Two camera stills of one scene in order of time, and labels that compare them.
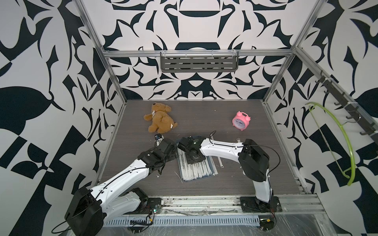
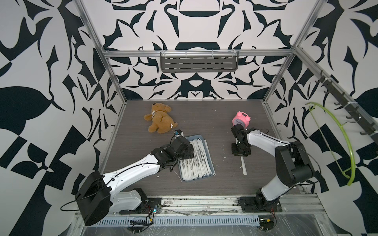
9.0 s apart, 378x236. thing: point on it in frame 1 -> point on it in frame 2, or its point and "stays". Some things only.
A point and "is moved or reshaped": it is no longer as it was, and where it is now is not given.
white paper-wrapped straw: (220, 162) is moved or reshaped
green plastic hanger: (345, 174) stays
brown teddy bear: (162, 122) stays
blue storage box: (190, 172) stays
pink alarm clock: (241, 121) stays
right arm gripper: (189, 161) -> (234, 152)
